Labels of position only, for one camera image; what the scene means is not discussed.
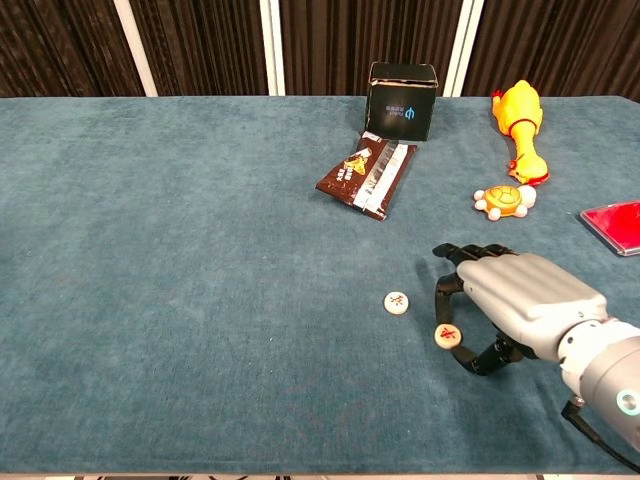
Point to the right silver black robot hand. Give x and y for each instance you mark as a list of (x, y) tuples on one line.
[(525, 295)]

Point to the wooden disc bottom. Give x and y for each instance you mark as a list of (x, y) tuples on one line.
[(447, 335)]

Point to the wooden disc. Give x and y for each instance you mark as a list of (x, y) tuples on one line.
[(396, 303), (447, 335)]

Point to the orange turtle toy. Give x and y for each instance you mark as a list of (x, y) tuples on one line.
[(502, 197)]

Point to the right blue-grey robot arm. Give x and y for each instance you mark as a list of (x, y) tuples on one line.
[(605, 355)]

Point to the red ink pad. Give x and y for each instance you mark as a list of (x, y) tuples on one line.
[(617, 225)]

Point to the yellow rubber chicken toy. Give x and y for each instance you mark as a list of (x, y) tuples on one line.
[(520, 115)]

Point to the brown snack packet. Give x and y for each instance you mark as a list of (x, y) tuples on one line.
[(365, 175)]

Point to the black cube box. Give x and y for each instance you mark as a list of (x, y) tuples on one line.
[(400, 110)]

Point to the blue felt table cloth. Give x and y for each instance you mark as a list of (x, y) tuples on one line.
[(200, 300)]

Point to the dark partition panel white frame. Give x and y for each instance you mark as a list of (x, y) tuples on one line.
[(210, 45), (50, 45), (560, 45), (370, 35)]

